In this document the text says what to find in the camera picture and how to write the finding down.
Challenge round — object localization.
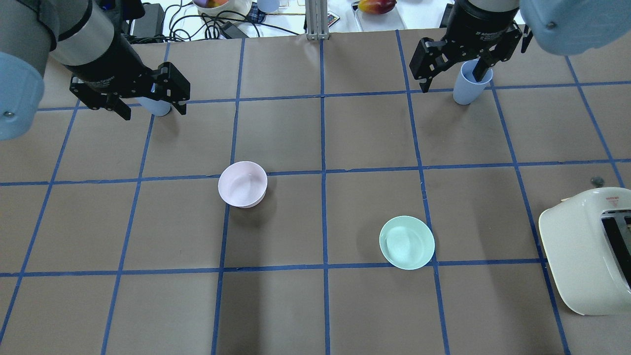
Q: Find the light blue cup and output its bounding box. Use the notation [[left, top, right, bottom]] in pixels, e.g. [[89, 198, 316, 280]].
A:
[[135, 97, 172, 117], [453, 59, 493, 105]]

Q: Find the red yellow mango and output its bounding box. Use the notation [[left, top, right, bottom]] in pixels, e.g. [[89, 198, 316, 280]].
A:
[[357, 0, 397, 14]]

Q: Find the mint green bowl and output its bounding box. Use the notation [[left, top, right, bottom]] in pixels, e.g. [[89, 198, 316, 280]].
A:
[[379, 215, 436, 270]]

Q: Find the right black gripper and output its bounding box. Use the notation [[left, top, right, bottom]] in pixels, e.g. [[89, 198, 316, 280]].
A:
[[409, 2, 524, 94]]

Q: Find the cream white toaster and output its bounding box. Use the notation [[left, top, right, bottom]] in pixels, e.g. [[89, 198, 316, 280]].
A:
[[538, 187, 631, 316]]

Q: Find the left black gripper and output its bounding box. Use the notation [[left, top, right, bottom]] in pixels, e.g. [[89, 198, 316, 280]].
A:
[[69, 37, 191, 121]]

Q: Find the small remote control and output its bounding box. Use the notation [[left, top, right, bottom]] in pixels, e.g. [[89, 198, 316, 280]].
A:
[[327, 11, 341, 28]]

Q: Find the black power adapter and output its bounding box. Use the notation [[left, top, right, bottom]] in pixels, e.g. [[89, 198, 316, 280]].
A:
[[219, 22, 249, 39]]

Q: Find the clear plastic tray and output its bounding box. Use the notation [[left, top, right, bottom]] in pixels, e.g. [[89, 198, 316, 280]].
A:
[[351, 0, 406, 32]]

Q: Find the white fruit bowl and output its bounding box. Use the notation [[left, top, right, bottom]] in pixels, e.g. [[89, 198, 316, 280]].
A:
[[192, 0, 253, 20]]

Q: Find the black box device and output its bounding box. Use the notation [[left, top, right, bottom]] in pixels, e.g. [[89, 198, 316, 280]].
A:
[[129, 3, 164, 43]]

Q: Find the black cable bundle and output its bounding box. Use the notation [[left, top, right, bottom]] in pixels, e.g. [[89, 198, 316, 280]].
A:
[[163, 4, 301, 42]]

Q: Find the aluminium frame post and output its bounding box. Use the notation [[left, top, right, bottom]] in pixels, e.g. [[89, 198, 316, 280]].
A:
[[305, 0, 330, 41]]

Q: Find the pink bowl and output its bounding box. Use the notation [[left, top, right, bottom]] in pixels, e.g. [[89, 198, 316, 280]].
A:
[[218, 161, 268, 209]]

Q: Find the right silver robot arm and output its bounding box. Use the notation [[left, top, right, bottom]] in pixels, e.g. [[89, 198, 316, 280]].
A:
[[409, 0, 631, 93]]

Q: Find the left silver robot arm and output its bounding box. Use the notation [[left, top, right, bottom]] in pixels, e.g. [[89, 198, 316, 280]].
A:
[[0, 0, 191, 140]]

